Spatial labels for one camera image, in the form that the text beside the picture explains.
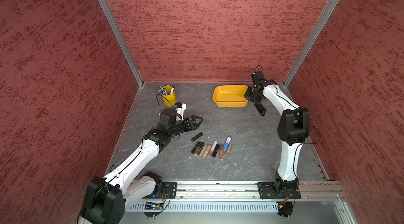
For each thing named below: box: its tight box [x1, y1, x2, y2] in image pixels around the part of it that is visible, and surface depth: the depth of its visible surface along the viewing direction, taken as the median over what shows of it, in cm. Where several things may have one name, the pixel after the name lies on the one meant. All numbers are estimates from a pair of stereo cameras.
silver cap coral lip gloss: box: [219, 144, 224, 160], surface depth 87 cm
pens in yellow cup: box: [157, 86, 175, 96], surface depth 96 cm
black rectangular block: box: [254, 102, 267, 117], surface depth 105 cm
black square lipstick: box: [190, 141, 201, 155], surface depth 88 cm
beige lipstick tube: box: [202, 144, 212, 160], surface depth 87 cm
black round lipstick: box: [211, 144, 221, 158], surface depth 88 cm
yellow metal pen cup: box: [162, 85, 178, 107], surface depth 102 cm
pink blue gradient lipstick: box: [223, 135, 232, 150], surface depth 91 cm
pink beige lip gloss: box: [208, 140, 218, 157], surface depth 89 cm
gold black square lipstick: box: [195, 141, 205, 156], surface depth 87 cm
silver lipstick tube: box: [199, 143, 208, 157], surface depth 87 cm
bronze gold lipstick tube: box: [226, 143, 232, 156], surface depth 89 cm
